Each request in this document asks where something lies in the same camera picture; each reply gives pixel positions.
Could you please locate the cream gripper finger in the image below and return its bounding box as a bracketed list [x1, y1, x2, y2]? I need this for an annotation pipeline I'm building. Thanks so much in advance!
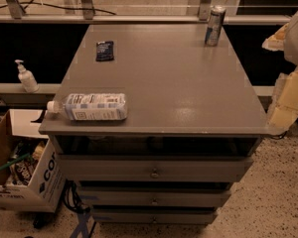
[267, 66, 298, 131]
[262, 23, 289, 52]

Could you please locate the redbull can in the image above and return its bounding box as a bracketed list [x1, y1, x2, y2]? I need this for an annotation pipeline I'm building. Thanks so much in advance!
[205, 5, 226, 47]

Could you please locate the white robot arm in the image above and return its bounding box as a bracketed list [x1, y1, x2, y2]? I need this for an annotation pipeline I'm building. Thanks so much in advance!
[262, 11, 298, 132]

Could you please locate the blue rxbar blueberry wrapper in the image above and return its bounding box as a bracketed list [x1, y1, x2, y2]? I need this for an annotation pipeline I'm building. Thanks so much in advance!
[95, 41, 114, 61]

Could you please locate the grey drawer cabinet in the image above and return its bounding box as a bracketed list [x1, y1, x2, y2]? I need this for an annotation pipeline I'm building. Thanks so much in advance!
[41, 24, 268, 225]

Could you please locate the clear plastic water bottle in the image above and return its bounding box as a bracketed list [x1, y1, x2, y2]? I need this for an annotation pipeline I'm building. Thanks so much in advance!
[47, 93, 128, 121]

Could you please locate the white pump dispenser bottle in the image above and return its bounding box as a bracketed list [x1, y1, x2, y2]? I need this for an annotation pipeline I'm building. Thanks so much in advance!
[15, 59, 39, 93]

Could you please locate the green stick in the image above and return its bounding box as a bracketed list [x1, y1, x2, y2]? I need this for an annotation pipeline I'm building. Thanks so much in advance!
[0, 153, 31, 172]

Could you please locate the cardboard box with snacks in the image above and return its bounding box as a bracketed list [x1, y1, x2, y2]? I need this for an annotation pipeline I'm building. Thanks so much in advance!
[0, 109, 65, 212]

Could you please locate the black floor cable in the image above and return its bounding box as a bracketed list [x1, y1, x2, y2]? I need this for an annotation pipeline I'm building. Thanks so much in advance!
[62, 180, 91, 214]

